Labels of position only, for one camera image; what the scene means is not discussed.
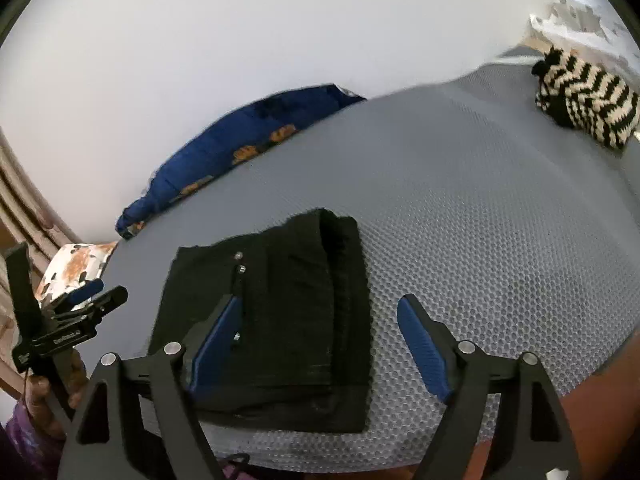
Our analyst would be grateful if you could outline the person's left hand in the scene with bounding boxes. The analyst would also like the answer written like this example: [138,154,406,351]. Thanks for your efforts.
[27,347,88,436]

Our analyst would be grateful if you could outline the white printed cloth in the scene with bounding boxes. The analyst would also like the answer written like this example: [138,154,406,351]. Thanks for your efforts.
[530,0,640,68]

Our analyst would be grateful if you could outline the black pants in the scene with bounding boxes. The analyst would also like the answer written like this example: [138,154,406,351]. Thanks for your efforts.
[149,207,371,435]

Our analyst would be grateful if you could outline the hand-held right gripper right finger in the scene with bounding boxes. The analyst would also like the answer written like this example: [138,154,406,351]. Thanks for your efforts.
[396,297,581,480]

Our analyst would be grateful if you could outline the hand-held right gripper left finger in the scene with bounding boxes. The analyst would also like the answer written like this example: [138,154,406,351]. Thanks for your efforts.
[57,296,243,480]

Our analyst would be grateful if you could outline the grey textured mattress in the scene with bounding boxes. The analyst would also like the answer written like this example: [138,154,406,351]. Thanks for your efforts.
[102,57,640,476]

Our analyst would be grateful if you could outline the white orange floral pillow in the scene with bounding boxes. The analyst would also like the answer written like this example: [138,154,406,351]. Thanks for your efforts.
[34,241,120,306]

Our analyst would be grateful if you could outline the blue floral blanket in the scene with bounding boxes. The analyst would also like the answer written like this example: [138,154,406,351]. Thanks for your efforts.
[115,84,368,241]

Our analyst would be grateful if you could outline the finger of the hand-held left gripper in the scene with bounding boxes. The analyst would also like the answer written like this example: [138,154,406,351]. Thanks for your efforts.
[50,280,105,313]
[52,286,128,328]

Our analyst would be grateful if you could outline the black white zigzag knit cloth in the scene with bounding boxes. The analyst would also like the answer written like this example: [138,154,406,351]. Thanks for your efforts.
[531,46,640,151]

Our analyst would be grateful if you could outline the brown bed base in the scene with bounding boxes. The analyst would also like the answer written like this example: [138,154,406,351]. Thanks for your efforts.
[475,330,640,480]

